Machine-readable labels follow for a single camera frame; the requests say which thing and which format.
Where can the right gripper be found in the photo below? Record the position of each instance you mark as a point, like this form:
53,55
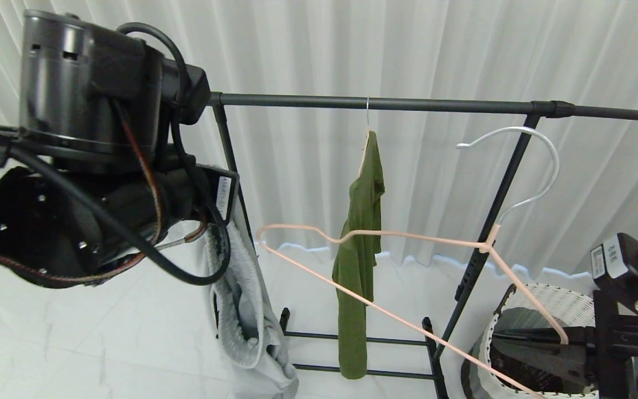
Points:
610,360

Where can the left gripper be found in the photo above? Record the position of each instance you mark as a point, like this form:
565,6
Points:
225,194

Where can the pink clothes hanger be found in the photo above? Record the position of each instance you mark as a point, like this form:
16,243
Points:
524,291
363,152

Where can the pale grey shorts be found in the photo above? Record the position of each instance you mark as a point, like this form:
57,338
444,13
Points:
247,310

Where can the green printed shirt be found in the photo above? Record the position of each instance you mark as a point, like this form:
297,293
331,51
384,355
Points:
355,277

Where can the white laundry basket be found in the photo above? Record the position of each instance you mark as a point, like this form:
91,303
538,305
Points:
551,299

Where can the black clothes rack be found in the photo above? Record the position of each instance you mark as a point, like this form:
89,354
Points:
435,104

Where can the white curtain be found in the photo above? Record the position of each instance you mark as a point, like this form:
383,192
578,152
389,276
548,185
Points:
407,50

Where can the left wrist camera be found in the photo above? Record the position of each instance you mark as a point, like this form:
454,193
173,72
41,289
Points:
189,88

